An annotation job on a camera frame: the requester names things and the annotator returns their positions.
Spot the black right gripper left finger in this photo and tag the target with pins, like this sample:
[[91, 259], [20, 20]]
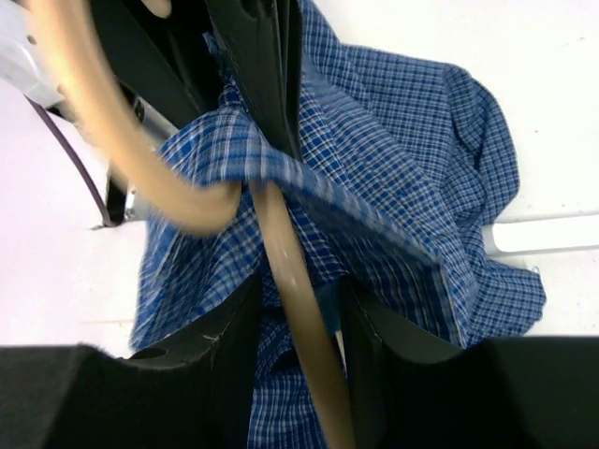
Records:
[[193, 389]]

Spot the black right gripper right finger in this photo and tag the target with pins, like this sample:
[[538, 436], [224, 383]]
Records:
[[411, 389]]

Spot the blue plaid shirt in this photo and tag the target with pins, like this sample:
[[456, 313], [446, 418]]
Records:
[[404, 161]]

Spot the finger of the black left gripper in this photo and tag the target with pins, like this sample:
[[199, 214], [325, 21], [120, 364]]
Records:
[[261, 41], [135, 43]]

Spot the metal clothes rack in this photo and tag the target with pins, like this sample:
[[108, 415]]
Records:
[[542, 236]]

